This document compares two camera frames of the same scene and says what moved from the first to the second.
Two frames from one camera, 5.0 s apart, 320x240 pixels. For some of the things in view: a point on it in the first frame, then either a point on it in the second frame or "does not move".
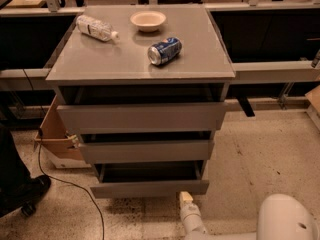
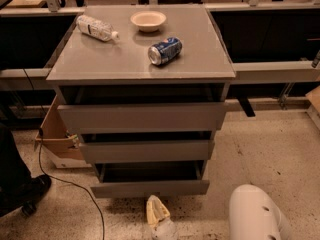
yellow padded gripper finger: [184, 196] → [155, 210]
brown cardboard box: [62, 149] does not move
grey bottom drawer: [149, 179] does not move
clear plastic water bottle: [96, 28] does not move
